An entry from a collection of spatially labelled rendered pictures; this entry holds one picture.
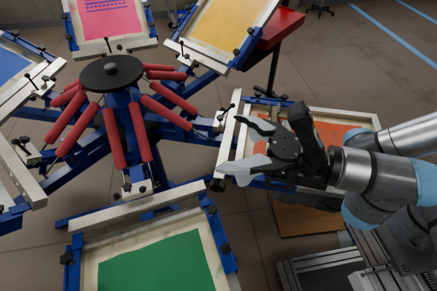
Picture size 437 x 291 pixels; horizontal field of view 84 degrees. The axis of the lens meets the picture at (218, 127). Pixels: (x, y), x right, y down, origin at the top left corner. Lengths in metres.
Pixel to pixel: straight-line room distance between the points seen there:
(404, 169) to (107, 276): 1.03
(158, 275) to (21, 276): 1.56
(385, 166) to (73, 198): 2.45
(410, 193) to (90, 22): 2.08
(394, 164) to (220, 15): 1.63
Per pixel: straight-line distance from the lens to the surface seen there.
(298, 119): 0.37
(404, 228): 0.92
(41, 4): 5.65
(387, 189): 0.48
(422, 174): 0.49
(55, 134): 1.44
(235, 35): 1.76
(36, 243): 2.57
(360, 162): 0.45
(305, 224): 2.25
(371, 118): 1.70
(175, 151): 2.57
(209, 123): 1.35
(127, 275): 1.14
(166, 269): 1.11
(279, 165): 0.41
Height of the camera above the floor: 2.02
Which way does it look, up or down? 47 degrees down
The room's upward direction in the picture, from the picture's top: 1 degrees counter-clockwise
